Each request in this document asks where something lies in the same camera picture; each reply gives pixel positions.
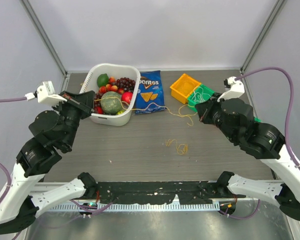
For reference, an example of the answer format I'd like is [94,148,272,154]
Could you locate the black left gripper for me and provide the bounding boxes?
[53,89,96,148]

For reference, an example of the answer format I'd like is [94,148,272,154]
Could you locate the yellow wires bundle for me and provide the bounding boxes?
[93,74,198,156]

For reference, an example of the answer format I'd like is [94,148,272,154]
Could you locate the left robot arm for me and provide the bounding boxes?
[0,90,98,235]

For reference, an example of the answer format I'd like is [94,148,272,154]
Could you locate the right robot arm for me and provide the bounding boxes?
[195,93,300,221]

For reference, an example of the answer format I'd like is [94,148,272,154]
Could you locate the lower purple grape bunch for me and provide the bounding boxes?
[93,93,104,115]

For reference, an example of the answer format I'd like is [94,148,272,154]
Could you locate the purple grape bunch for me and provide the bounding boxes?
[93,93,104,115]
[115,77,136,93]

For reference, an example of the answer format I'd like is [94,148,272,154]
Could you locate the green plastic bin near yellow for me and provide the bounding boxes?
[187,84,215,112]

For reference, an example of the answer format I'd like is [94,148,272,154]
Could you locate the small watermelon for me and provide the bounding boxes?
[100,91,122,115]

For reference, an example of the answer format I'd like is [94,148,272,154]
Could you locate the green lime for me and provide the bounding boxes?
[97,73,109,88]

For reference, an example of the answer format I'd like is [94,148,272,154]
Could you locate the peaches in basket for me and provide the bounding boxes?
[98,77,124,95]

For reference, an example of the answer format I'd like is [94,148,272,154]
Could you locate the green plastic bin far right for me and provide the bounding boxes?
[254,117,261,123]

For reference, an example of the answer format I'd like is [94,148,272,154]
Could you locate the white fruit basket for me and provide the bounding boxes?
[79,63,141,127]

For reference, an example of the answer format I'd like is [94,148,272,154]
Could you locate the upper purple grape bunch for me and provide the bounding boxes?
[115,77,136,93]

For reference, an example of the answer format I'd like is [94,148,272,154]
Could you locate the blue Doritos chip bag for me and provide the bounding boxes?
[134,70,166,115]

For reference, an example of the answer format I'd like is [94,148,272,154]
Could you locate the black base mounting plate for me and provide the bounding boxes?
[67,180,248,205]

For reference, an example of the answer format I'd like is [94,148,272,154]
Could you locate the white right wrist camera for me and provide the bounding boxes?
[217,76,245,102]

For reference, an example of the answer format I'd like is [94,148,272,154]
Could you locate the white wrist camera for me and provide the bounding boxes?
[217,76,245,102]
[24,81,67,107]

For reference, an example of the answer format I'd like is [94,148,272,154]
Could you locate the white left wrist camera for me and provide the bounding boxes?
[24,81,67,107]

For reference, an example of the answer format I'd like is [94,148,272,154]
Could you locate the white slotted cable duct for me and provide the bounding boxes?
[49,201,220,213]

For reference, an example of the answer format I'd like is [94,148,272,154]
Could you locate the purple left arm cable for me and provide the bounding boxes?
[0,97,28,240]

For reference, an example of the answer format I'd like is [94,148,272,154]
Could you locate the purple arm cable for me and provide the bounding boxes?
[218,66,300,221]
[0,97,28,240]

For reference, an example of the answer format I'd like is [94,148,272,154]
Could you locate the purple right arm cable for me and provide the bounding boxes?
[218,66,300,221]

